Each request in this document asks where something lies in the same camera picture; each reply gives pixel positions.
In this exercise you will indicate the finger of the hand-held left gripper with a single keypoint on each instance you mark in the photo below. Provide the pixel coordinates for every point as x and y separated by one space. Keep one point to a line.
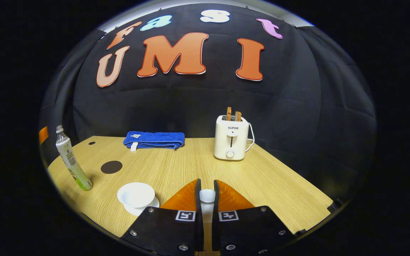
43 135

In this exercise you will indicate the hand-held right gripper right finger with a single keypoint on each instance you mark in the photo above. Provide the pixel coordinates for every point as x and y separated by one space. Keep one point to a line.
215 202

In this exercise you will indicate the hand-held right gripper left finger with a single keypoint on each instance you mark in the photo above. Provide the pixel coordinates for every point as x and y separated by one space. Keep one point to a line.
198 199

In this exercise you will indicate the white teacup lid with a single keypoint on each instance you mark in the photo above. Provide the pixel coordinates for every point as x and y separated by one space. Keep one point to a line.
207 195

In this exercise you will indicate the clear water bottle green label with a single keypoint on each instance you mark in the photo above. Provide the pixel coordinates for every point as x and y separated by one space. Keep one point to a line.
71 160

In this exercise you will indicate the white teacup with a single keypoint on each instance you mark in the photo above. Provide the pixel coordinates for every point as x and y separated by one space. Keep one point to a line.
135 193

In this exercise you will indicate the dark round coaster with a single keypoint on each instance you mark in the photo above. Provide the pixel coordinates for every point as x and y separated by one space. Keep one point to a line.
111 167

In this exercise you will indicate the white saucer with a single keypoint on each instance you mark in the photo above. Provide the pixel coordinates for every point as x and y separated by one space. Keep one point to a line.
153 206

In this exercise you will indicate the cream toaster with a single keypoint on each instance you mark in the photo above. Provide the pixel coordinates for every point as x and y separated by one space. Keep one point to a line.
230 142

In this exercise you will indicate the folded blue towel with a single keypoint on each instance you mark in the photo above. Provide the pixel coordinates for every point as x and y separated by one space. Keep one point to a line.
155 139

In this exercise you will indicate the brown toast slice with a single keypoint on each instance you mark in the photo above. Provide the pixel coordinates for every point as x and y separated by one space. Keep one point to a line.
238 116
229 113

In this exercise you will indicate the black backdrop cloth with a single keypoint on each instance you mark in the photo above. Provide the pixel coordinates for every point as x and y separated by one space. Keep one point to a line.
198 96

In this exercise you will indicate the black table corner piece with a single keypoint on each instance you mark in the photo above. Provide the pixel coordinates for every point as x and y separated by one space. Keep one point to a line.
335 206

